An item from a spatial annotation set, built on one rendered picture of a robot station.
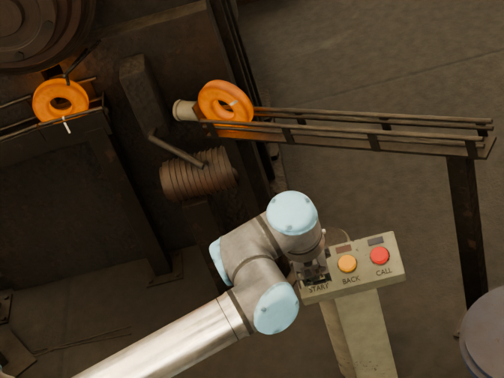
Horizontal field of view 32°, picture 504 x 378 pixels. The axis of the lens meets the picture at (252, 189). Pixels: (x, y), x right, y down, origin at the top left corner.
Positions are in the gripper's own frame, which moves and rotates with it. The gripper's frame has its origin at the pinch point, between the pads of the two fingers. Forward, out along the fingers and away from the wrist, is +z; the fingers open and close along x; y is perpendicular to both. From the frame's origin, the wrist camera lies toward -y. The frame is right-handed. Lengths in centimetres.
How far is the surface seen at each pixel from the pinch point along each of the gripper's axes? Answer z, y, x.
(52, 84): 6, -76, -60
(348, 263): 0.4, 0.4, 7.7
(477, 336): 12.4, 20.0, 31.5
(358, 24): 122, -155, 36
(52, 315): 80, -40, -94
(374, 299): 9.9, 6.8, 11.4
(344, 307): 9.9, 6.8, 4.2
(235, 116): 11, -53, -12
